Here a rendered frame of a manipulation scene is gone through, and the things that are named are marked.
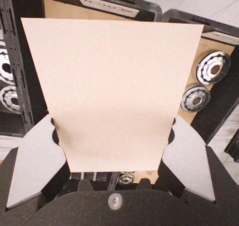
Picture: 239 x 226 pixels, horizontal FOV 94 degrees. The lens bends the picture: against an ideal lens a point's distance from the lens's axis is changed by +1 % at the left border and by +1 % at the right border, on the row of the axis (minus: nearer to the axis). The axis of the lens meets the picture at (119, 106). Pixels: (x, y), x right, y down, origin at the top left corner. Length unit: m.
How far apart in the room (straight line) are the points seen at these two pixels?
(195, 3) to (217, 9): 0.09
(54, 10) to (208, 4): 0.51
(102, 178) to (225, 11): 0.94
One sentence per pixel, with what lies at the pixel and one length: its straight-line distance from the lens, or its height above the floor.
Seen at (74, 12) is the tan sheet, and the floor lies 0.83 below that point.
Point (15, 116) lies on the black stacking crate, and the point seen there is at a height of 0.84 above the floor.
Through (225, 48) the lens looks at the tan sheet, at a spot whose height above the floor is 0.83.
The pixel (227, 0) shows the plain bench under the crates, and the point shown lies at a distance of 0.67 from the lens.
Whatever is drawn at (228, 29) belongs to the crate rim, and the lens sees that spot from 0.37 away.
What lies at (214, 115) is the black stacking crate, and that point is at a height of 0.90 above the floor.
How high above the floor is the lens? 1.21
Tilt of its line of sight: 62 degrees down
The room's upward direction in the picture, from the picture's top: 175 degrees clockwise
